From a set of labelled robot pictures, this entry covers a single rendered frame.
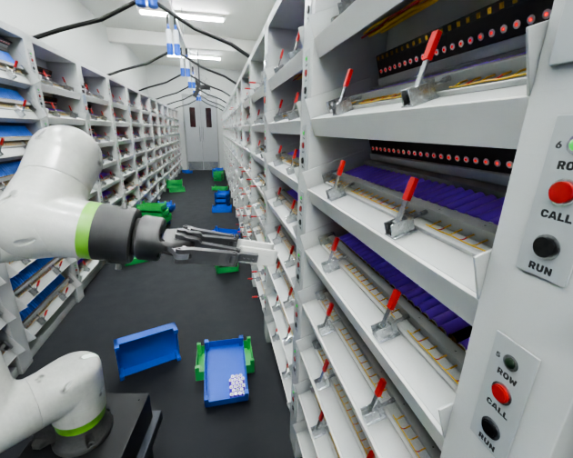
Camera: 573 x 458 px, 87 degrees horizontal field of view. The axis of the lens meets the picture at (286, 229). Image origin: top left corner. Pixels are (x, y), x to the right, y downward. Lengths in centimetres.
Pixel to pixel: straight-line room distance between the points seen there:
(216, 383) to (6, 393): 94
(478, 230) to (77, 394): 96
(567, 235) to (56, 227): 57
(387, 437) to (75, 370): 76
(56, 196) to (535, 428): 62
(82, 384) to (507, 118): 100
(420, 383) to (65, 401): 82
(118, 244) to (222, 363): 130
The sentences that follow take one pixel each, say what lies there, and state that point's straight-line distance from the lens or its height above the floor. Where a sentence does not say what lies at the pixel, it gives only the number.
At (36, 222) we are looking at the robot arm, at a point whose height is 110.
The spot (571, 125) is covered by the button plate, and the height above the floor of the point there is 124.
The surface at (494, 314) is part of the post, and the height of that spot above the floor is 107.
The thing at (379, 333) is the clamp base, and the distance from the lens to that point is 56.
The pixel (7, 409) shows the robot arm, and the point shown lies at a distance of 100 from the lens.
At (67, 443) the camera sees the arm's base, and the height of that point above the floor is 43.
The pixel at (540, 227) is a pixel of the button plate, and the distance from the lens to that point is 31.
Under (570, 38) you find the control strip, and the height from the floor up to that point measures 130.
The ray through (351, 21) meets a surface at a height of 143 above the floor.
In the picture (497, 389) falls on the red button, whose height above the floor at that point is 101.
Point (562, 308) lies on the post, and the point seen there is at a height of 111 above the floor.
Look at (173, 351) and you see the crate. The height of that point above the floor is 2.
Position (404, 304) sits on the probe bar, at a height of 94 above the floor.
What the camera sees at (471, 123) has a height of 124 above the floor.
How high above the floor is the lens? 123
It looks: 18 degrees down
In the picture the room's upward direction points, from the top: 1 degrees clockwise
